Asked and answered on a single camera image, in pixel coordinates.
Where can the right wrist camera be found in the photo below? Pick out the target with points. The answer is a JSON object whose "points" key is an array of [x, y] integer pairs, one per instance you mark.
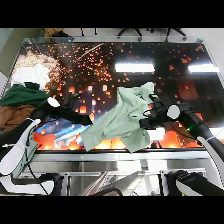
{"points": [[158, 101]]}

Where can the pale green garment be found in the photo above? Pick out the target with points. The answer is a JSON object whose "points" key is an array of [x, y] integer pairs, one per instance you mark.
{"points": [[30, 150]]}

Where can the dark green garment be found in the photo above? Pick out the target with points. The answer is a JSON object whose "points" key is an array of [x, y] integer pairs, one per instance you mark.
{"points": [[23, 96]]}

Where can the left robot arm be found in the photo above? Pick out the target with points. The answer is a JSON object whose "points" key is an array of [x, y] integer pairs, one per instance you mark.
{"points": [[16, 150]]}

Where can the silver frame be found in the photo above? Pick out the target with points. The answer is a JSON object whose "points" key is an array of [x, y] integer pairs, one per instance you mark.
{"points": [[100, 156]]}

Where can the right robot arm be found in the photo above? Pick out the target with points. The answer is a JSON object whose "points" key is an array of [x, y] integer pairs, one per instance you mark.
{"points": [[213, 145]]}

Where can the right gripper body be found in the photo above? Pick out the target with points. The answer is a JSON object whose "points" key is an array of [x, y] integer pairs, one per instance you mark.
{"points": [[152, 122]]}

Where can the black office chair base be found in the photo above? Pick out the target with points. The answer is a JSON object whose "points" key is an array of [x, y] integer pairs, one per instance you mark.
{"points": [[130, 32], [173, 31]]}

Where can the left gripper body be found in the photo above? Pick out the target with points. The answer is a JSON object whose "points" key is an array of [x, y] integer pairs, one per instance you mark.
{"points": [[80, 118]]}

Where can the pale green shirt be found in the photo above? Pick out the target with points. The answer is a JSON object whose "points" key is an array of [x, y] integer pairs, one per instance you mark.
{"points": [[118, 123]]}

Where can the white garment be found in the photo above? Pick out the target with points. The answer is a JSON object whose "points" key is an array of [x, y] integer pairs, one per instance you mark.
{"points": [[31, 75]]}

